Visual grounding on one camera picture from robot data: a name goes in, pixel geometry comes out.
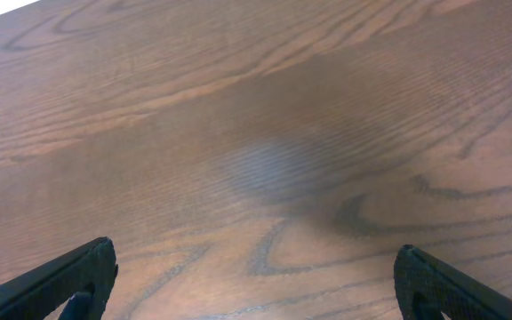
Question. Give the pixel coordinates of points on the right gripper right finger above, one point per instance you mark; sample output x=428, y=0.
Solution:
x=428, y=288

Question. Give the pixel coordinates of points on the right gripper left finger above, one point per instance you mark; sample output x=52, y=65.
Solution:
x=81, y=280

